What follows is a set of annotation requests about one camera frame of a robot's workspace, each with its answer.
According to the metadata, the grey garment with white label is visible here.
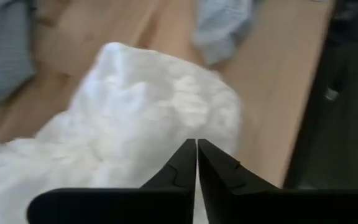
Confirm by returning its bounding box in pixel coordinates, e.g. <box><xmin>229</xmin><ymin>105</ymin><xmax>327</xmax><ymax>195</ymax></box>
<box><xmin>0</xmin><ymin>0</ymin><xmax>37</xmax><ymax>113</ymax></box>

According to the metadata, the plain white garment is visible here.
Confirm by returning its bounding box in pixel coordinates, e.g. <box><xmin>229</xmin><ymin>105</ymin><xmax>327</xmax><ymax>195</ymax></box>
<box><xmin>0</xmin><ymin>42</ymin><xmax>245</xmax><ymax>224</ymax></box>

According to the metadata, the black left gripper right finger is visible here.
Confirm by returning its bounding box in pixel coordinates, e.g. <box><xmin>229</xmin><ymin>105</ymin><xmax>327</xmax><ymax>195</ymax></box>
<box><xmin>198</xmin><ymin>138</ymin><xmax>358</xmax><ymax>224</ymax></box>

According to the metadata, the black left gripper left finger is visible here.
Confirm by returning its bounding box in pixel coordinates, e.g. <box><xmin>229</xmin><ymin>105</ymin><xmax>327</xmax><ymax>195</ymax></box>
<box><xmin>26</xmin><ymin>138</ymin><xmax>198</xmax><ymax>224</ymax></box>

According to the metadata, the light grey crumpled garment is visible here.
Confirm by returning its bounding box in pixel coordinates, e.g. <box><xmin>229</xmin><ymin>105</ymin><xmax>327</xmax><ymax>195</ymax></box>
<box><xmin>193</xmin><ymin>0</ymin><xmax>257</xmax><ymax>66</ymax></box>

